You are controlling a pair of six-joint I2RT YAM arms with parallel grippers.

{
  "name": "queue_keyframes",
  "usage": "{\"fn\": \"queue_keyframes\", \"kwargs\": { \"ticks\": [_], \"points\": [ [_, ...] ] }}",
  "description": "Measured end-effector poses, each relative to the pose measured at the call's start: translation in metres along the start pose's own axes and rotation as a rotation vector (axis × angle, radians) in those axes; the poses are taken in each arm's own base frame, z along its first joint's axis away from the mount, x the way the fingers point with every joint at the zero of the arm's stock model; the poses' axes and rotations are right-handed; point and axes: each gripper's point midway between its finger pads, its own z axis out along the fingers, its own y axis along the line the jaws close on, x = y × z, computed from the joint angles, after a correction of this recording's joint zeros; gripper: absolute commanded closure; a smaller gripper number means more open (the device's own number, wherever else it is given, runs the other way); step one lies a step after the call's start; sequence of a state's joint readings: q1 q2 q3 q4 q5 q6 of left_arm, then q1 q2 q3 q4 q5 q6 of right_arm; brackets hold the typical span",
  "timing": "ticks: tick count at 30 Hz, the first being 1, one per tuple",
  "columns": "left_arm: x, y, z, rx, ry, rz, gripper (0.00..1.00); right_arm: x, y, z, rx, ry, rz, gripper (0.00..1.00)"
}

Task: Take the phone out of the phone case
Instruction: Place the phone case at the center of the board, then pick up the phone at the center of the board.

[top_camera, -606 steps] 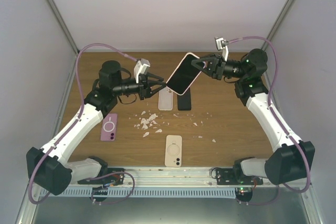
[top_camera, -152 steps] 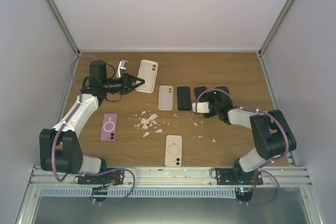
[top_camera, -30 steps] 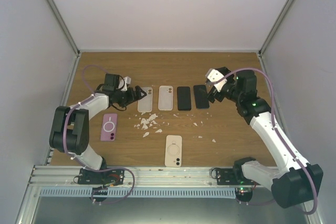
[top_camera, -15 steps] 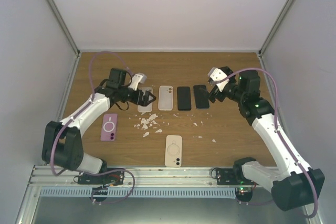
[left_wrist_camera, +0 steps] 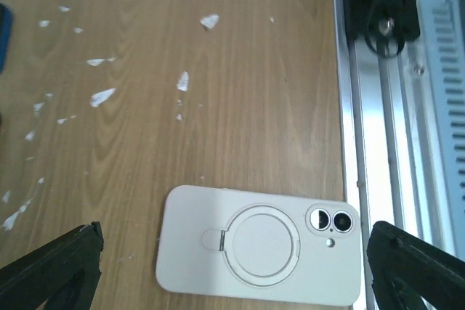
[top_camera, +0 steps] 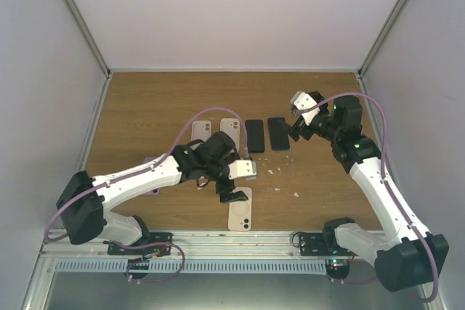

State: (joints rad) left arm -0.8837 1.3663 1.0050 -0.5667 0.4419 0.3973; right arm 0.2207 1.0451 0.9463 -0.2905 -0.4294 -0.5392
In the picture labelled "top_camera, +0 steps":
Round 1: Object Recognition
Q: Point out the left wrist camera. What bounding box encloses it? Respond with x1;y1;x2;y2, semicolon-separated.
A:
228;159;258;180

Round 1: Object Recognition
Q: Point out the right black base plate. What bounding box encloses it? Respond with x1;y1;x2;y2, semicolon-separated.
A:
291;231;355;258

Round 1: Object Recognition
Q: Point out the blue smartphone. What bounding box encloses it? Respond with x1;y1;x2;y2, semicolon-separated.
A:
267;117;290;151

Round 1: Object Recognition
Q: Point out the black smartphone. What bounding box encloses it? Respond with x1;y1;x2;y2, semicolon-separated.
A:
245;119;265;153

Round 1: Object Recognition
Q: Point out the white phone face down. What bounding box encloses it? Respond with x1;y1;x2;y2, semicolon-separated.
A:
191;121;211;142

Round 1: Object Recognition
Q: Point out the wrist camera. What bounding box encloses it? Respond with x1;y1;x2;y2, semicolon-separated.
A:
228;159;258;180
290;91;320;126

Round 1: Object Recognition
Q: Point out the right aluminium corner post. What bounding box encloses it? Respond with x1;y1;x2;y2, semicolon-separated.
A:
356;0;410;80

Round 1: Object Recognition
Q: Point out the beige phone case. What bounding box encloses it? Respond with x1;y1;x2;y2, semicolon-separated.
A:
219;118;240;150

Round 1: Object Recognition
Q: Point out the grey slotted cable duct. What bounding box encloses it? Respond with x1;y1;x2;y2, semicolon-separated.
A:
55;258;326;275

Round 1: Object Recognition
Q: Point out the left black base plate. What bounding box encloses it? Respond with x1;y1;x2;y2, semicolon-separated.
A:
107;232;173;258

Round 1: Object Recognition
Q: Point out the beige phone with ring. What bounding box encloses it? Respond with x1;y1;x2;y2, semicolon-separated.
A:
227;187;252;232

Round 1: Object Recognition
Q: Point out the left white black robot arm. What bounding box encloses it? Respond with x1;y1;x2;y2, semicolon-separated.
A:
56;131;256;255

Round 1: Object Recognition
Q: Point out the white paint chip patch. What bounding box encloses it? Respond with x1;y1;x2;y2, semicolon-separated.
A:
254;155;294;176

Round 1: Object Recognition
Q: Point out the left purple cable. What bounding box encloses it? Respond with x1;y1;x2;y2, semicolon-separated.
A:
44;107;251;244

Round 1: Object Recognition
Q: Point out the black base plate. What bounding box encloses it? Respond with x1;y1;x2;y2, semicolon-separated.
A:
107;232;173;258
291;231;355;258

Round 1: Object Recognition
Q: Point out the left aluminium corner post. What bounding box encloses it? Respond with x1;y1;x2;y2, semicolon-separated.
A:
63;0;111;79

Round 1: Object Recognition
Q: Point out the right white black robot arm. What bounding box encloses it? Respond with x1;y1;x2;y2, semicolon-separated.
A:
285;91;449;303

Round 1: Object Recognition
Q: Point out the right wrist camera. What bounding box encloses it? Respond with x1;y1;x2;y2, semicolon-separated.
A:
290;91;320;126

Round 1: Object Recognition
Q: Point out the aluminium corner post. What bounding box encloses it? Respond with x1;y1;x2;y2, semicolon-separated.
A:
356;0;410;80
63;0;111;79

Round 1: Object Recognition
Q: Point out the purple phone in case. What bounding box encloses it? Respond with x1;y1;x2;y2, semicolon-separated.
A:
143;157;159;196

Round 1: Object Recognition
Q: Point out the aluminium rail frame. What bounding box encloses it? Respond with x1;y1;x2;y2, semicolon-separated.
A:
40;228;433;261

